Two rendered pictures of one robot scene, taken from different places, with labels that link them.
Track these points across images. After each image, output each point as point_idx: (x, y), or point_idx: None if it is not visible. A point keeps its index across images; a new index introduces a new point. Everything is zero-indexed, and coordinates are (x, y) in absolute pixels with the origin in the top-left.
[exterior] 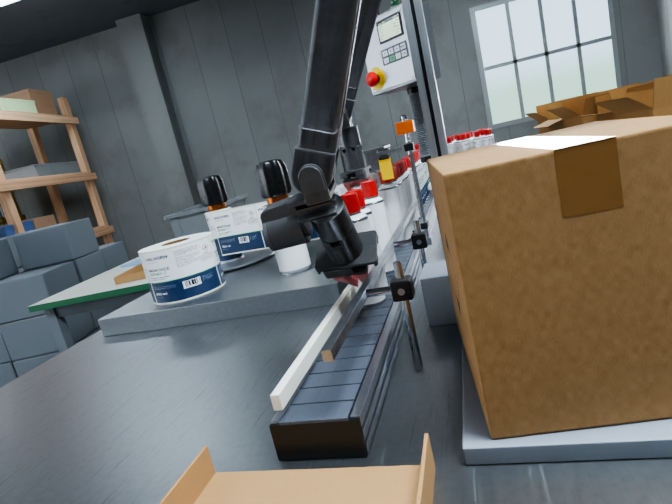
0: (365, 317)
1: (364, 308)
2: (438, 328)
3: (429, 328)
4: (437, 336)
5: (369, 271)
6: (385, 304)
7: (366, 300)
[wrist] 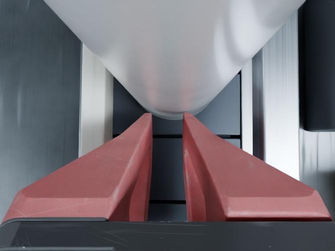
0: (174, 199)
1: (157, 123)
2: (326, 143)
3: (305, 136)
4: (327, 188)
5: (208, 99)
6: (221, 112)
7: (167, 118)
